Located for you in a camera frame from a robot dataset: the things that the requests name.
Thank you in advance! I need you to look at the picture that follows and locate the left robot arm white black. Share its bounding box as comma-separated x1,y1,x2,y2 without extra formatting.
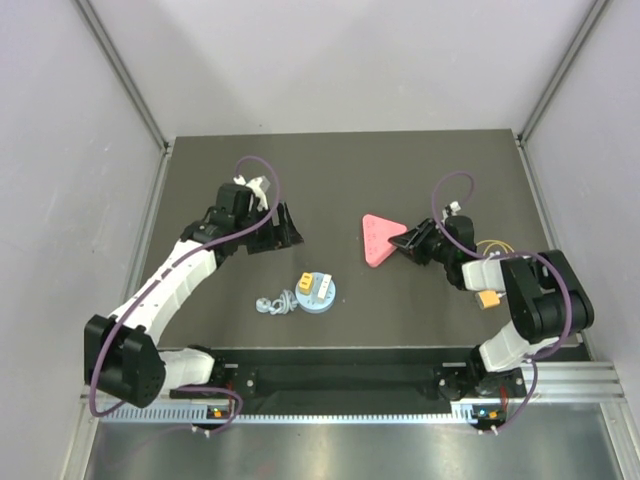
84,175,303,408

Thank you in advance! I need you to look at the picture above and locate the right aluminium frame post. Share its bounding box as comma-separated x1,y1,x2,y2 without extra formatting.
515,0,612,147

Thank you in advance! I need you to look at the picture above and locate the pink triangular power strip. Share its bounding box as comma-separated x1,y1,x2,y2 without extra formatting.
362,214,408,268

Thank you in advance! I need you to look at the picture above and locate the grey slotted cable duct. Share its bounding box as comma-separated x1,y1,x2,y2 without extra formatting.
99,403,506,425

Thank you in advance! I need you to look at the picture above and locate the yellow coiled cable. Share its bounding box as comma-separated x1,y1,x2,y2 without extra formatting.
475,239,516,257

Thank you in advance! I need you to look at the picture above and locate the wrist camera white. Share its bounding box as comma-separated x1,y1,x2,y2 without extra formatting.
442,201,461,221
233,174,271,211

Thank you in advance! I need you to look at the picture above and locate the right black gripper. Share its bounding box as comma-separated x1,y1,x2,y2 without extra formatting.
390,218,454,266

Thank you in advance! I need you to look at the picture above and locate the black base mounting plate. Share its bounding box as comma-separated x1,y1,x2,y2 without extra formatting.
169,347,531,404

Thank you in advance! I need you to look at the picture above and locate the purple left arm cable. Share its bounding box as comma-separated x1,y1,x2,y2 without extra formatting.
88,156,280,441

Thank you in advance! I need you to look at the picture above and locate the white square charger plug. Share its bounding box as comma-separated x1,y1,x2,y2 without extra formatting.
316,273,332,303

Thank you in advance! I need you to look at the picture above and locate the aluminium frame post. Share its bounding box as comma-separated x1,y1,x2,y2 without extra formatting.
515,0,612,147
71,0,170,154

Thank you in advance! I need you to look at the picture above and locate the yellow charger on cable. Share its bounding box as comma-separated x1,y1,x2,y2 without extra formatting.
475,290,502,310

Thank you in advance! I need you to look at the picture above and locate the left aluminium frame post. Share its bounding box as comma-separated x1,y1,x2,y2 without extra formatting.
71,0,170,154

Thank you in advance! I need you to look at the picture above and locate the yellow plug adapter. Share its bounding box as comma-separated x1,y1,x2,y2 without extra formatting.
297,272,314,295

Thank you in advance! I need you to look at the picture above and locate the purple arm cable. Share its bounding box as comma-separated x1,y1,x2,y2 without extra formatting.
430,171,576,436
88,156,280,441

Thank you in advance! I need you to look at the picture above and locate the light blue round socket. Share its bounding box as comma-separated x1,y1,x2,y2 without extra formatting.
294,272,337,314

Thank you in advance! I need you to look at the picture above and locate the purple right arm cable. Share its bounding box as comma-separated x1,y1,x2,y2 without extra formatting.
430,171,576,436

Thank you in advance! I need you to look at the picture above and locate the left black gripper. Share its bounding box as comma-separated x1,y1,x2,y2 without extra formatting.
235,200,303,254

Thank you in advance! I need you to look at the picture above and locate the light blue socket cord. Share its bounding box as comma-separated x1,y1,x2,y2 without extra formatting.
254,289,298,316

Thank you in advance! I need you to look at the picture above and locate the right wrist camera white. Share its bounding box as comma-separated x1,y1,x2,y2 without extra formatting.
442,201,461,221

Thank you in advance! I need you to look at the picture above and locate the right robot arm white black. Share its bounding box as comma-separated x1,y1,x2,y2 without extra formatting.
389,215,595,396

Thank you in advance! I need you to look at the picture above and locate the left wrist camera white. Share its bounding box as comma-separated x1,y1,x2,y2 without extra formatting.
233,174,271,211

